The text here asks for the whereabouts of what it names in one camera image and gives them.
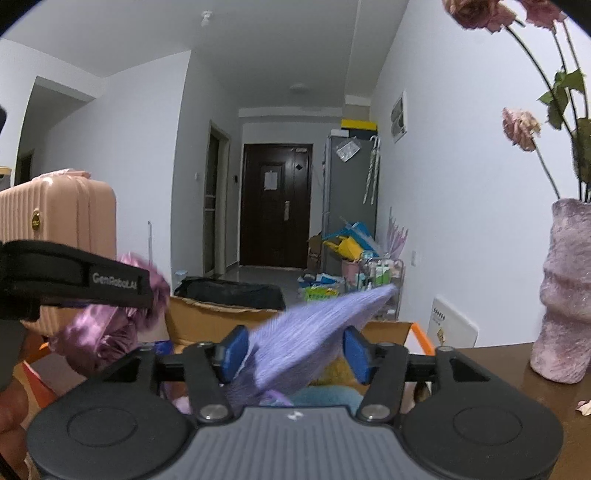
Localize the brown floor carton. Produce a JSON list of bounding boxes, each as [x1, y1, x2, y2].
[[307, 233, 324, 273]]

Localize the pink ribbed suitcase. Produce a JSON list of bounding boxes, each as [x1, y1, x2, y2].
[[0, 169, 117, 337]]

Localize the purple satin drawstring bag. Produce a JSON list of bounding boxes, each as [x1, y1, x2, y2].
[[48, 251, 171, 374]]

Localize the white wall panel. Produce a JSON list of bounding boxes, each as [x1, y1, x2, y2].
[[390, 90, 409, 144]]

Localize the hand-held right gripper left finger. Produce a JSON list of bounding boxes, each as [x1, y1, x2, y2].
[[88, 324, 250, 424]]

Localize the purple wall decoration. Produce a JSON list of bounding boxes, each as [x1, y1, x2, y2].
[[385, 208, 409, 259]]

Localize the blue fluffy plush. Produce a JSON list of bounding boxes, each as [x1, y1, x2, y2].
[[293, 387, 365, 408]]

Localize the grey refrigerator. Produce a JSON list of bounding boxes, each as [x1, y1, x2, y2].
[[322, 134, 380, 241]]

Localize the side door frame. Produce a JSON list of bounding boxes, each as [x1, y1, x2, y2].
[[203, 120, 232, 278]]

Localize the black floor bag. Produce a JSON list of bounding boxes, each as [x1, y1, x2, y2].
[[173, 276, 287, 311]]

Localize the blue and yellow stools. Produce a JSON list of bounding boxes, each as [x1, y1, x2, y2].
[[322, 216, 382, 259]]

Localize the trolley cart with bottles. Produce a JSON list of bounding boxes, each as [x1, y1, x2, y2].
[[355, 258, 404, 319]]

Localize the lavender knit cloth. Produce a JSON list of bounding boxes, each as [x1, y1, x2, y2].
[[224, 282, 398, 407]]

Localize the white poster board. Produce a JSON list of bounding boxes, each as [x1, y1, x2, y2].
[[427, 296, 479, 349]]

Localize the purple textured vase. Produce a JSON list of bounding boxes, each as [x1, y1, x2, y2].
[[529, 198, 591, 385]]

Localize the white folded umbrella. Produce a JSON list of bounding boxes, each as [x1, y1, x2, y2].
[[362, 135, 383, 205]]

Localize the dark entrance door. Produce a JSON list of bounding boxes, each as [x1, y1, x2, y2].
[[239, 143, 314, 269]]

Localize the cardboard box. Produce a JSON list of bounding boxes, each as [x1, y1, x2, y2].
[[21, 295, 437, 411]]

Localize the blue white plastic bag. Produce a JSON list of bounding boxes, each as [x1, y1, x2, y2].
[[298, 272, 345, 287]]

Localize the bunch of dried roses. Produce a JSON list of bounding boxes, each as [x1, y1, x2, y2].
[[441, 0, 591, 204]]

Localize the clear plastic bag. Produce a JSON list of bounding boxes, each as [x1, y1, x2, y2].
[[335, 138, 362, 162]]

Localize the person's left hand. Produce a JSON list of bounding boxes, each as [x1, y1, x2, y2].
[[0, 376, 31, 480]]

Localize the green snack bag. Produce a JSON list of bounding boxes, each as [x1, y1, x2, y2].
[[302, 286, 345, 301]]

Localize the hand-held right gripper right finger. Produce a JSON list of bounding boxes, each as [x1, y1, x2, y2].
[[344, 325, 502, 424]]

